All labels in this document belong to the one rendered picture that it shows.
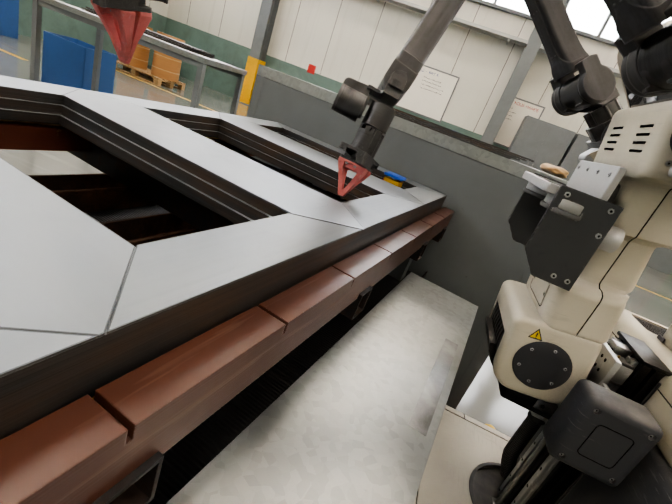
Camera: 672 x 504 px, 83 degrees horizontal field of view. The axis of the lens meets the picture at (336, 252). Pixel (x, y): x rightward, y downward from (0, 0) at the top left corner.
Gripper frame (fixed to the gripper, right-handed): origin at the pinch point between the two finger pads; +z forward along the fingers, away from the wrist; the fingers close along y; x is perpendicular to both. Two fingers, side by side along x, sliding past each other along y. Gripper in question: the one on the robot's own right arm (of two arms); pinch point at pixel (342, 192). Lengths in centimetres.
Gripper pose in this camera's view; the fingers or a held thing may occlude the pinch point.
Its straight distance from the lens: 84.1
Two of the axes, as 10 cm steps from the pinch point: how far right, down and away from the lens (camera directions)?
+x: 8.3, 4.6, -3.2
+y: -3.4, -0.3, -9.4
